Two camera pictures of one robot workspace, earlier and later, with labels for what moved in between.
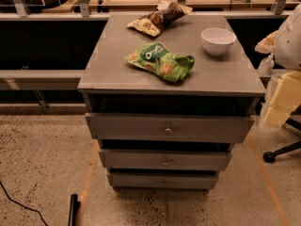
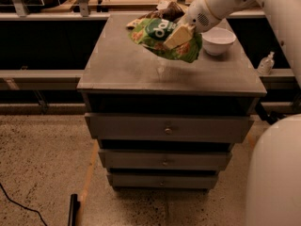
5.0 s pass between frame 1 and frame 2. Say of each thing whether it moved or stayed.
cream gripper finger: moved
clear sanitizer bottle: stayed
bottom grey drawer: stayed
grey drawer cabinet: stayed
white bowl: stayed
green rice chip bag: moved
